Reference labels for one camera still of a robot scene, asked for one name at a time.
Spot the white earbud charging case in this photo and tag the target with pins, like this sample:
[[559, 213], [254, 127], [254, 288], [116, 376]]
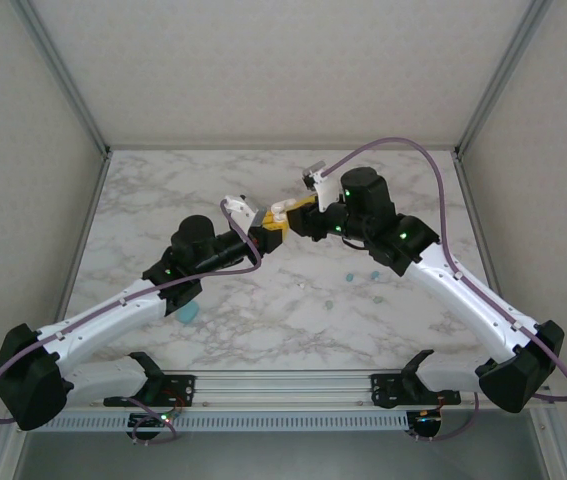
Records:
[[280, 210]]

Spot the blue earbud charging case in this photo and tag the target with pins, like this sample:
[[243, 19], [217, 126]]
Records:
[[188, 315]]

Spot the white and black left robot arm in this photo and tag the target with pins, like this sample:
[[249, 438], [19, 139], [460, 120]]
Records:
[[113, 312]]

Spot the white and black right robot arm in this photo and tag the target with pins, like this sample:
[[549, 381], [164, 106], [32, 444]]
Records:
[[463, 295]]

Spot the small dark circuit board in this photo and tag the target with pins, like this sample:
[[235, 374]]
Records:
[[155, 421], [428, 425]]

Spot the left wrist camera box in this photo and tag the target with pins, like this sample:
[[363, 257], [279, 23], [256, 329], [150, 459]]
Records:
[[243, 207]]

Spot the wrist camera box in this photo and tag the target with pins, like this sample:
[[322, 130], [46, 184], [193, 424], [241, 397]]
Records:
[[243, 207], [325, 187]]

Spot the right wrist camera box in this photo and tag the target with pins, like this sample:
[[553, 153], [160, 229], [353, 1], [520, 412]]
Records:
[[325, 187]]

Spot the aluminium frame crossbar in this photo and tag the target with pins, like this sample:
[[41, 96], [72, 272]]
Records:
[[283, 148]]

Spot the aluminium table side rail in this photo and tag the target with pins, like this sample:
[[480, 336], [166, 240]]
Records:
[[478, 225], [83, 240]]

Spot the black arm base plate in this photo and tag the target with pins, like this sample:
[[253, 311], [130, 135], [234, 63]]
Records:
[[183, 387], [388, 387]]

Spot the aluminium slotted base rail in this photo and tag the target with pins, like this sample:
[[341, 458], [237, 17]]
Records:
[[283, 387]]

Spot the aluminium frame post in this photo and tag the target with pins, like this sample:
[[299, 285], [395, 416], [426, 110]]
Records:
[[502, 75], [64, 75]]

